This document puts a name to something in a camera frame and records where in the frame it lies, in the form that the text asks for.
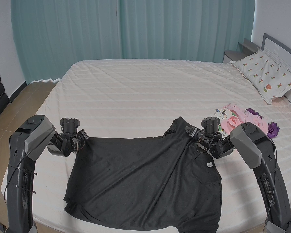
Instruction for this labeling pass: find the white printed pillow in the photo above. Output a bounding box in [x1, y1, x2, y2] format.
[229, 47, 291, 104]

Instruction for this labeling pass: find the black T-shirt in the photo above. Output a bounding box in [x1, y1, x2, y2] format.
[63, 117, 223, 233]

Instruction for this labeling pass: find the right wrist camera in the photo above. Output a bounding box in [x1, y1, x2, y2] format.
[185, 126, 202, 138]

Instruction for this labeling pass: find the bed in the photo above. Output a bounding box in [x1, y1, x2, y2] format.
[0, 33, 291, 233]

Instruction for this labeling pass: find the blue-green curtain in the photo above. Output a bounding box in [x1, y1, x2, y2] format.
[11, 0, 256, 84]

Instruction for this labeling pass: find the pile of clothes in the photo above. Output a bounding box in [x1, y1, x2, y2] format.
[213, 103, 280, 139]

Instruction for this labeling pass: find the grey bedside table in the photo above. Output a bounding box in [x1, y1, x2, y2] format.
[224, 38, 260, 64]

